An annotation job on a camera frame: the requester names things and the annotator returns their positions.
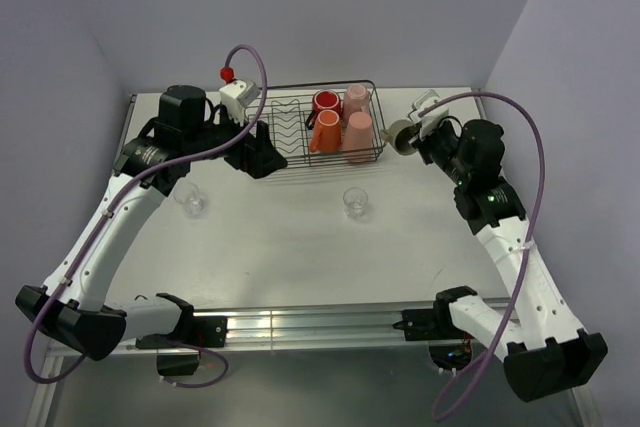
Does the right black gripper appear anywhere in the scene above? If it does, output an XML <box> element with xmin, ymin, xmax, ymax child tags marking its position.
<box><xmin>408</xmin><ymin>120</ymin><xmax>470</xmax><ymax>185</ymax></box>

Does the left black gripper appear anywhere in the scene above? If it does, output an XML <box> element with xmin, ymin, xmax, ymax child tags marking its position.
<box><xmin>184</xmin><ymin>102</ymin><xmax>287</xmax><ymax>178</ymax></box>

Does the small grey-green cup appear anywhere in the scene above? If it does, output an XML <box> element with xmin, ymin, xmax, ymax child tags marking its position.
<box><xmin>381</xmin><ymin>119</ymin><xmax>421</xmax><ymax>156</ymax></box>

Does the salmon plastic tumbler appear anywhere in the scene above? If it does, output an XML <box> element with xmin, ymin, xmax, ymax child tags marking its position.
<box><xmin>342</xmin><ymin>111</ymin><xmax>374</xmax><ymax>163</ymax></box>

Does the pink ceramic mug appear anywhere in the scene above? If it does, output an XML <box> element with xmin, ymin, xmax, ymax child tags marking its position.
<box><xmin>342</xmin><ymin>83</ymin><xmax>370</xmax><ymax>123</ymax></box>

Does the clear glass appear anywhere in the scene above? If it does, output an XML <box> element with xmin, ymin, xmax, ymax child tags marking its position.
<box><xmin>343</xmin><ymin>187</ymin><xmax>369</xmax><ymax>218</ymax></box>
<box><xmin>173</xmin><ymin>181</ymin><xmax>207</xmax><ymax>218</ymax></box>

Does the orange mug white inside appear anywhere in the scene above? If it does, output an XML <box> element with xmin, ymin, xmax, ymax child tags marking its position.
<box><xmin>310</xmin><ymin>110</ymin><xmax>342</xmax><ymax>153</ymax></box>

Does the red ceramic mug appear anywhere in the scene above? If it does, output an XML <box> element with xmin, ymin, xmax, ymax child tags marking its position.
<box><xmin>305</xmin><ymin>90</ymin><xmax>343</xmax><ymax>130</ymax></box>

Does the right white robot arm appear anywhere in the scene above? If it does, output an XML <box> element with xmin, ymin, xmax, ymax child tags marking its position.
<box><xmin>409</xmin><ymin>119</ymin><xmax>608</xmax><ymax>402</ymax></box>

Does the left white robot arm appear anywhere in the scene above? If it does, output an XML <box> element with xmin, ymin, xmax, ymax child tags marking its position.
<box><xmin>16</xmin><ymin>80</ymin><xmax>287</xmax><ymax>361</ymax></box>

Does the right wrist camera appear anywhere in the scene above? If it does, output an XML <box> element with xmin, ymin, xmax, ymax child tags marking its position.
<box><xmin>407</xmin><ymin>89</ymin><xmax>449</xmax><ymax>139</ymax></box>

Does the black wire dish rack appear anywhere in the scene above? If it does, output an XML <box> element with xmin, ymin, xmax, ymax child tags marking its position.
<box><xmin>260</xmin><ymin>79</ymin><xmax>387</xmax><ymax>169</ymax></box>

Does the aluminium frame rail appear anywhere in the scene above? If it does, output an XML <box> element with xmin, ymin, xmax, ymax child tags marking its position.
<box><xmin>47</xmin><ymin>296</ymin><xmax>574</xmax><ymax>358</ymax></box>

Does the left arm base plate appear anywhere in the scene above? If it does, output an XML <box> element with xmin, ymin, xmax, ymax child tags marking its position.
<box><xmin>135</xmin><ymin>315</ymin><xmax>228</xmax><ymax>349</ymax></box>

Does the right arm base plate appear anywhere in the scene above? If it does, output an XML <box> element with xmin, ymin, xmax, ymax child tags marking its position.
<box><xmin>392</xmin><ymin>308</ymin><xmax>473</xmax><ymax>342</ymax></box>

